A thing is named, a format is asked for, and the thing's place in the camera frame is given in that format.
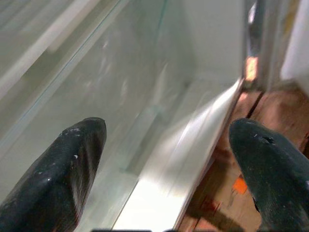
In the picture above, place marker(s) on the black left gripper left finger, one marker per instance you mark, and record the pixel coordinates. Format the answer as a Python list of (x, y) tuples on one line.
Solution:
[(53, 178)]

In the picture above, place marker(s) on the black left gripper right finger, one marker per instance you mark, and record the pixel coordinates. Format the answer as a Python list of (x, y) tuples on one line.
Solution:
[(277, 178)]

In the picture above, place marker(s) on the white fridge drawer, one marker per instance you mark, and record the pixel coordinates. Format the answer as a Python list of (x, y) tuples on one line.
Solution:
[(178, 157)]

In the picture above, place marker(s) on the glass fridge shelf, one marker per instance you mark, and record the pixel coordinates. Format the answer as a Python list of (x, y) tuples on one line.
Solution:
[(108, 84)]

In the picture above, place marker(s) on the orange floor tape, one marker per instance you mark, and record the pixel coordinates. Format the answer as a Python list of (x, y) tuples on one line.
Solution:
[(240, 186)]

